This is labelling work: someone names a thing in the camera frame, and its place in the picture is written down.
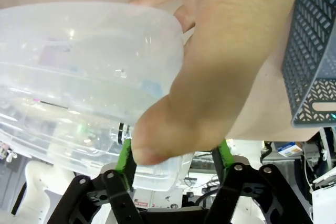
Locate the person left hand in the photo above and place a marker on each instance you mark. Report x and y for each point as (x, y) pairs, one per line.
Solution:
(223, 51)

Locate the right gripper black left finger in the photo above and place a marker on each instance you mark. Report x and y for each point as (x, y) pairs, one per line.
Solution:
(123, 182)

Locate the clear plastic container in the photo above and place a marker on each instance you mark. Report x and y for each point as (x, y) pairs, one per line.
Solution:
(78, 51)

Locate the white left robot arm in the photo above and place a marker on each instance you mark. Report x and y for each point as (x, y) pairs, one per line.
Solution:
(44, 182)

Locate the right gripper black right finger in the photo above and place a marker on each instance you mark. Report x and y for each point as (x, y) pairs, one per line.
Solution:
(236, 187)

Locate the blue white box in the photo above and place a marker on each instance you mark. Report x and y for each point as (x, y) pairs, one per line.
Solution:
(288, 149)

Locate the dark grey plastic basket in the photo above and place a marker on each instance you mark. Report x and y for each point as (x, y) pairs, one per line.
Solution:
(309, 51)

